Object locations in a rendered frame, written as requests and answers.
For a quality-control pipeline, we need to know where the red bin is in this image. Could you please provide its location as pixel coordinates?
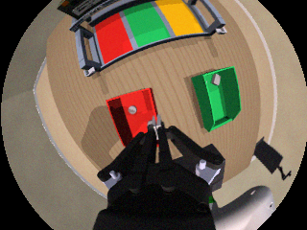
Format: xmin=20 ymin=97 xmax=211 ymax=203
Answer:
xmin=106 ymin=88 xmax=157 ymax=147

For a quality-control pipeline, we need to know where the green bin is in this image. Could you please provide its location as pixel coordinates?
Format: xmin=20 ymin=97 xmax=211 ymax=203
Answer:
xmin=191 ymin=66 xmax=241 ymax=132

